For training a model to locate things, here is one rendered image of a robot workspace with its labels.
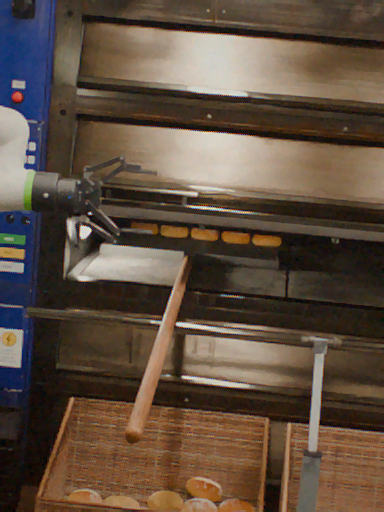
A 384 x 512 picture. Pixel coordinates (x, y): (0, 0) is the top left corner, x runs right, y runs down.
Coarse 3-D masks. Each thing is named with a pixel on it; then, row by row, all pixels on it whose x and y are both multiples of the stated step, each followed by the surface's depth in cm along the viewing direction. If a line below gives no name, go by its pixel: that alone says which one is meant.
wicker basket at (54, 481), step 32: (96, 416) 358; (128, 416) 357; (160, 416) 357; (192, 416) 356; (224, 416) 356; (64, 448) 350; (96, 448) 357; (128, 448) 356; (160, 448) 356; (192, 448) 355; (224, 448) 355; (256, 448) 354; (64, 480) 356; (96, 480) 356; (128, 480) 356; (160, 480) 355; (224, 480) 354; (256, 480) 354
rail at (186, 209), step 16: (144, 208) 335; (160, 208) 335; (176, 208) 334; (192, 208) 334; (208, 208) 334; (304, 224) 332; (320, 224) 332; (336, 224) 332; (352, 224) 331; (368, 224) 331
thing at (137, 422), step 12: (180, 276) 357; (180, 288) 341; (180, 300) 330; (168, 312) 311; (168, 324) 299; (168, 336) 290; (156, 348) 276; (156, 360) 266; (156, 372) 258; (144, 384) 248; (156, 384) 253; (144, 396) 240; (144, 408) 233; (132, 420) 225; (144, 420) 228; (132, 432) 221
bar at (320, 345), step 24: (48, 312) 318; (72, 312) 318; (216, 336) 316; (240, 336) 315; (264, 336) 314; (288, 336) 314; (312, 336) 314; (312, 384) 309; (312, 408) 304; (312, 432) 300; (312, 456) 295; (312, 480) 296; (312, 504) 297
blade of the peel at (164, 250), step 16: (128, 240) 424; (144, 240) 427; (160, 240) 430; (176, 240) 433; (144, 256) 399; (160, 256) 399; (176, 256) 398; (208, 256) 398; (224, 256) 398; (240, 256) 413; (256, 256) 416; (272, 256) 419
